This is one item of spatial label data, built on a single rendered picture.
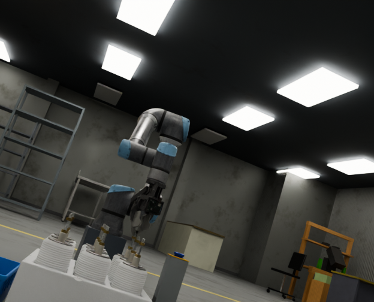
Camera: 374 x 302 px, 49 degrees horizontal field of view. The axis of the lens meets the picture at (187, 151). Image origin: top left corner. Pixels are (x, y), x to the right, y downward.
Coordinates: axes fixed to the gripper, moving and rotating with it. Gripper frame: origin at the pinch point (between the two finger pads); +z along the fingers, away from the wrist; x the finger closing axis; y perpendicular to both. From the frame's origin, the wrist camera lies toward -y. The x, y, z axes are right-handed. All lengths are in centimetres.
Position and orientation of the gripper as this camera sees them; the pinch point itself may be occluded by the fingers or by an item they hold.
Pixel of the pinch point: (135, 232)
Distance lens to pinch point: 157.6
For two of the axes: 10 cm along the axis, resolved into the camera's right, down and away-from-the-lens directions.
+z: -3.2, 9.2, -2.1
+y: 5.6, 0.0, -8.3
